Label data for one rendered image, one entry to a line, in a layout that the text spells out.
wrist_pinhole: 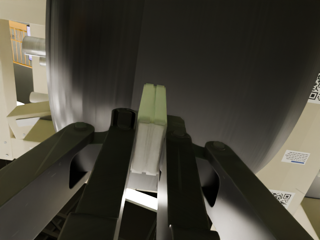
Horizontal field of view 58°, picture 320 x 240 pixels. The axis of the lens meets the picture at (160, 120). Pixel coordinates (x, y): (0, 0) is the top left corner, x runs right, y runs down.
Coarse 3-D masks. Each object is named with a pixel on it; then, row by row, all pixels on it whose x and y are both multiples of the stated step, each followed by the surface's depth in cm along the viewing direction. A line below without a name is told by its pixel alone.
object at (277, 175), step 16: (304, 112) 54; (304, 128) 55; (288, 144) 57; (304, 144) 57; (272, 160) 59; (272, 176) 61; (288, 176) 61; (304, 176) 61; (304, 192) 64; (288, 208) 66
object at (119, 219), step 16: (112, 112) 13; (128, 112) 13; (112, 128) 13; (128, 128) 13; (112, 144) 12; (128, 144) 12; (96, 160) 10; (112, 160) 11; (128, 160) 11; (96, 176) 10; (112, 176) 10; (128, 176) 12; (96, 192) 9; (112, 192) 9; (80, 208) 8; (96, 208) 8; (112, 208) 8; (64, 224) 7; (80, 224) 7; (96, 224) 7; (112, 224) 7
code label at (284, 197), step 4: (272, 192) 64; (276, 192) 64; (280, 192) 64; (284, 192) 64; (288, 192) 64; (292, 192) 64; (276, 196) 64; (280, 196) 64; (284, 196) 64; (288, 196) 64; (292, 196) 64; (280, 200) 65; (284, 200) 65; (288, 200) 65; (284, 204) 65; (288, 204) 65
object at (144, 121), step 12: (144, 84) 20; (144, 96) 17; (144, 108) 15; (144, 120) 14; (144, 132) 14; (144, 144) 14; (132, 156) 15; (144, 156) 15; (132, 168) 15; (144, 168) 15
